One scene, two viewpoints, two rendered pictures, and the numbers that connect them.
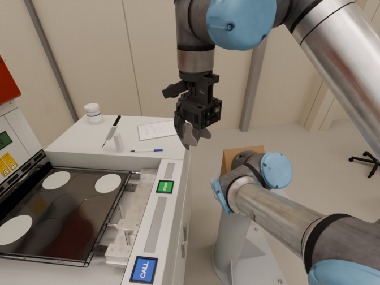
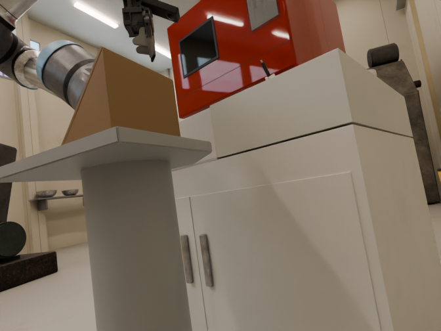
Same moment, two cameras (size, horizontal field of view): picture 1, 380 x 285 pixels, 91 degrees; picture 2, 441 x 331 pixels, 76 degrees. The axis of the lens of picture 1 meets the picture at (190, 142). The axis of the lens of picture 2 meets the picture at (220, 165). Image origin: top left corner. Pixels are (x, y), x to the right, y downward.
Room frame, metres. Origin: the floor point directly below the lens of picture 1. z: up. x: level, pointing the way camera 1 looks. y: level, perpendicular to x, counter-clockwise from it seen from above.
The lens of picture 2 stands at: (1.05, -0.57, 0.73)
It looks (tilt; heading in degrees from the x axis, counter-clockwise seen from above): 6 degrees up; 127
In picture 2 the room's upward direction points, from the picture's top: 8 degrees counter-clockwise
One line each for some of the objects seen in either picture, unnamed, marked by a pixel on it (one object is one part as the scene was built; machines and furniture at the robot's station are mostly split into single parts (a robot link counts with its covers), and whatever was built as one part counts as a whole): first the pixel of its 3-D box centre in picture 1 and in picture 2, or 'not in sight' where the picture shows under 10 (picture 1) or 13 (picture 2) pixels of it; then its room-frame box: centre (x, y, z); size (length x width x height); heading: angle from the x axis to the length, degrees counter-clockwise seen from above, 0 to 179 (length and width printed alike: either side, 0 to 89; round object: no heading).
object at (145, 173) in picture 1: (150, 173); not in sight; (0.58, 0.17, 0.89); 0.08 x 0.03 x 0.03; 85
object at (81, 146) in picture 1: (129, 144); (323, 123); (0.79, 0.32, 0.89); 0.62 x 0.35 x 0.14; 85
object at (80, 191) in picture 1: (65, 204); not in sight; (0.42, 0.45, 0.90); 0.34 x 0.34 x 0.01; 85
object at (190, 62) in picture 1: (197, 59); not in sight; (0.41, -0.01, 1.39); 0.08 x 0.08 x 0.05
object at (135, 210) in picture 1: (139, 211); not in sight; (0.41, 0.19, 0.87); 0.36 x 0.08 x 0.03; 175
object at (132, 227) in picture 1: (130, 227); not in sight; (0.34, 0.20, 0.89); 0.08 x 0.03 x 0.03; 85
